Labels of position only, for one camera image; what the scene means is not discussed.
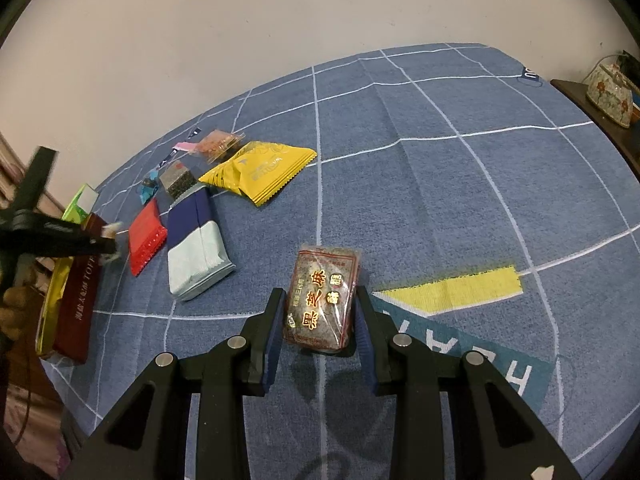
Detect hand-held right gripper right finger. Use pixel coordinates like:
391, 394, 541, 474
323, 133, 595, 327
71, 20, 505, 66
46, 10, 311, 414
352, 285, 583, 480

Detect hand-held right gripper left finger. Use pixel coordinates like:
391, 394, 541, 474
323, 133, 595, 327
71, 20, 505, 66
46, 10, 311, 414
62, 287, 286, 480

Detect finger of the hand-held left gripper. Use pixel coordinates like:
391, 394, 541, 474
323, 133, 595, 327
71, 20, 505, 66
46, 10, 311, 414
75, 222, 121, 263

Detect red snack packet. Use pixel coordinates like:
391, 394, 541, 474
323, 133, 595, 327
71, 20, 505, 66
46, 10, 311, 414
128, 197, 168, 277

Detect brown sesame snack packet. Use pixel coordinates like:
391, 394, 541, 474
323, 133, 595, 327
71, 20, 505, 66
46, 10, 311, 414
282, 244, 362, 356

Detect dark red tin box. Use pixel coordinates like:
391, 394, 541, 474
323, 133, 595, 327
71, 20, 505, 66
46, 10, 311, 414
35, 212, 108, 365

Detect small blue candy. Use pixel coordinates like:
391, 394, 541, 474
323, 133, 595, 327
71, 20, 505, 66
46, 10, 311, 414
139, 172, 160, 204

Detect navy and light blue packet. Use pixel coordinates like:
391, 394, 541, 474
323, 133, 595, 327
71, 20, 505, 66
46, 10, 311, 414
166, 183, 236, 302

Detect yellow snack packet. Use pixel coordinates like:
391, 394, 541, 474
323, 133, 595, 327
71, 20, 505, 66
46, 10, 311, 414
198, 141, 318, 207

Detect person's left hand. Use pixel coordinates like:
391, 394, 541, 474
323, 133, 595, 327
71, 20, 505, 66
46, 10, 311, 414
0, 265, 43, 341

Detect green tissue pack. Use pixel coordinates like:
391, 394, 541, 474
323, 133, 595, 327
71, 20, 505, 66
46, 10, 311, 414
62, 184, 99, 226

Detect beige patterned curtain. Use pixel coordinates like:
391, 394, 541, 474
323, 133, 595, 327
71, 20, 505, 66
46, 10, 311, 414
0, 132, 36, 211

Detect dark green cube packet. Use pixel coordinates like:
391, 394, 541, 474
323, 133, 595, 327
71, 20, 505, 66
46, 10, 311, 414
159, 160, 196, 202

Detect clear orange snack packet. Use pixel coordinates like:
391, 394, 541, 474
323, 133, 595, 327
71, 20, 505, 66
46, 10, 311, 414
192, 130, 247, 163

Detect dark wooden side table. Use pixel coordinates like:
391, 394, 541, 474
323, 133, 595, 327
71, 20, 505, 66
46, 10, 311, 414
550, 78, 640, 181

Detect floral ceramic container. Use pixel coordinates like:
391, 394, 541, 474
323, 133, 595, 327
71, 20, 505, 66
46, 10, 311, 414
585, 57, 640, 127

